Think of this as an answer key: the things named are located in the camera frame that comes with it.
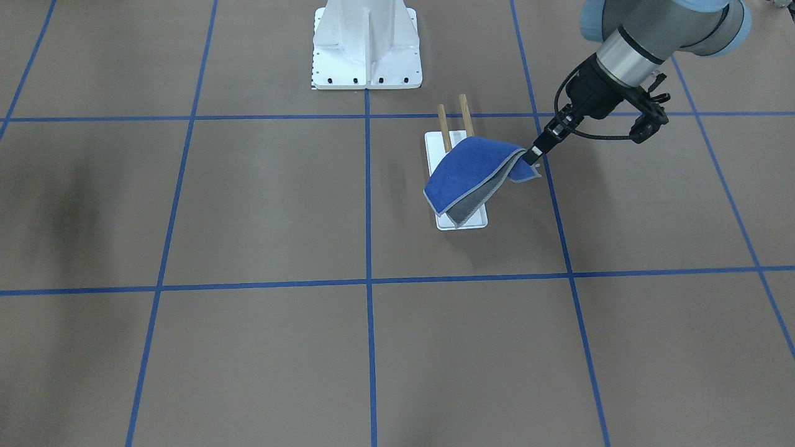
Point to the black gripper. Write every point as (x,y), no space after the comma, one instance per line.
(590,91)

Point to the blue grey towel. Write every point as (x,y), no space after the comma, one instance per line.
(500,162)

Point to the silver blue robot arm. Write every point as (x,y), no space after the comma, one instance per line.
(635,39)

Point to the white wooden towel rack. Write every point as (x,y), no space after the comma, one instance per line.
(453,177)

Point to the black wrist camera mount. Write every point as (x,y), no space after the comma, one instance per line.
(650,106)

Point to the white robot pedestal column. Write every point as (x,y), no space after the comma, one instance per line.
(361,45)

